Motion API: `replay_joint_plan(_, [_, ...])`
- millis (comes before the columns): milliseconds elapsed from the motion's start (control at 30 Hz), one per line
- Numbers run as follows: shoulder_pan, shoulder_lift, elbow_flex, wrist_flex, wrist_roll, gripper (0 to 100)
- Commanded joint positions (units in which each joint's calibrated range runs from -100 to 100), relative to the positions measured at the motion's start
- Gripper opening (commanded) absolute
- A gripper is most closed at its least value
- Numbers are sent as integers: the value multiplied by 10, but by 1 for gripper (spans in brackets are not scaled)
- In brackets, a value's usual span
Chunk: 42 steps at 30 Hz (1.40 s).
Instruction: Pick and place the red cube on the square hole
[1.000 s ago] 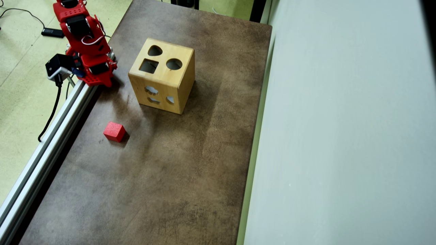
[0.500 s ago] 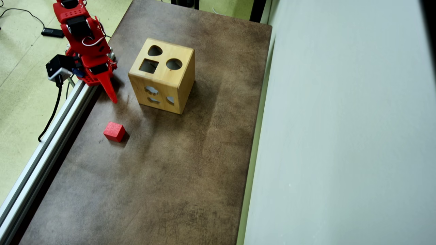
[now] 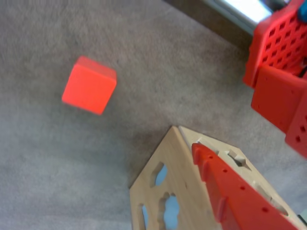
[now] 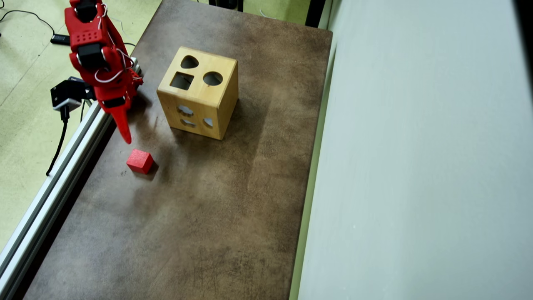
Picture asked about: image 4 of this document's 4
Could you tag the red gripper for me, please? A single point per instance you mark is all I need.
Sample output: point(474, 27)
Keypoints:
point(115, 103)

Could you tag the red cube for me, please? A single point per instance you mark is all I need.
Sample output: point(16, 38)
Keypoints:
point(139, 161)

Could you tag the red robot base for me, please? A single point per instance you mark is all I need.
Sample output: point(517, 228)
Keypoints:
point(138, 81)

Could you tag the red robot arm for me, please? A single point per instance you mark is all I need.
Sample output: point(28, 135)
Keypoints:
point(85, 37)

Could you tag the wooden shape sorter box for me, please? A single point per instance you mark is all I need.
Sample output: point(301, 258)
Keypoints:
point(200, 91)

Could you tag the black power adapter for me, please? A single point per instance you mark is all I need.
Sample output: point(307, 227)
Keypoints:
point(60, 39)

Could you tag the black object at table end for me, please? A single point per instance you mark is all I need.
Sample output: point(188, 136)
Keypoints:
point(227, 4)

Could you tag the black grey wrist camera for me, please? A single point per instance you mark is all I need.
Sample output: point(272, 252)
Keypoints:
point(66, 93)

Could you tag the aluminium extrusion rail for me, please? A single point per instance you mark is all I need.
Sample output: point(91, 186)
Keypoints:
point(52, 187)

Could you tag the dark vertical post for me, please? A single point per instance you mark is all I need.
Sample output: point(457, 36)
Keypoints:
point(315, 12)

